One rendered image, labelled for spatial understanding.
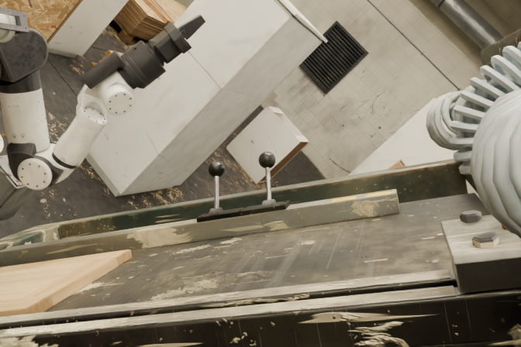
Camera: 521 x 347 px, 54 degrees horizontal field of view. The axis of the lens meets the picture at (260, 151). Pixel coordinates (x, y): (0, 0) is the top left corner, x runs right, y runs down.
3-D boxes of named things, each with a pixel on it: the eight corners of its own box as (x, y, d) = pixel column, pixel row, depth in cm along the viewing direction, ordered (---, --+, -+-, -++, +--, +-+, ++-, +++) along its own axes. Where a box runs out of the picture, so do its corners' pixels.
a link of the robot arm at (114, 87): (160, 92, 116) (120, 123, 116) (144, 67, 123) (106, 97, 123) (131, 60, 107) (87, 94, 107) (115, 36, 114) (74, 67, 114)
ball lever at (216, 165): (212, 221, 113) (212, 166, 119) (228, 219, 112) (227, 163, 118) (205, 216, 110) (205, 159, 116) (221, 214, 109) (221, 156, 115)
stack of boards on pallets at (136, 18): (172, 27, 868) (190, 7, 856) (210, 70, 845) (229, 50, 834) (74, -15, 636) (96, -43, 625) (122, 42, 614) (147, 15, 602)
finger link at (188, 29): (206, 23, 117) (185, 39, 117) (198, 12, 116) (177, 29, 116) (208, 24, 116) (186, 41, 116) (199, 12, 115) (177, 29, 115)
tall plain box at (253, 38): (136, 139, 451) (277, -12, 406) (178, 191, 438) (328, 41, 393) (66, 139, 366) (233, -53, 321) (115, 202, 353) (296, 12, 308)
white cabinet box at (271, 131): (239, 147, 658) (278, 108, 640) (268, 181, 646) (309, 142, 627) (225, 147, 615) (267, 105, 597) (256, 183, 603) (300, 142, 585)
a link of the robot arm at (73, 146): (94, 139, 115) (53, 201, 120) (108, 125, 125) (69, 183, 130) (53, 111, 113) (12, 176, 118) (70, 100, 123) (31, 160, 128)
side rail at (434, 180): (78, 255, 154) (70, 220, 153) (467, 201, 124) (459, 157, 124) (66, 262, 148) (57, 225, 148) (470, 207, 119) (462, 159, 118)
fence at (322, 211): (14, 262, 130) (10, 246, 129) (399, 207, 104) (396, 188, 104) (-1, 268, 125) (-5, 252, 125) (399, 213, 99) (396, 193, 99)
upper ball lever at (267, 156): (263, 214, 110) (261, 156, 116) (281, 211, 109) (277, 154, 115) (258, 208, 107) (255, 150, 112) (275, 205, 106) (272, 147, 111)
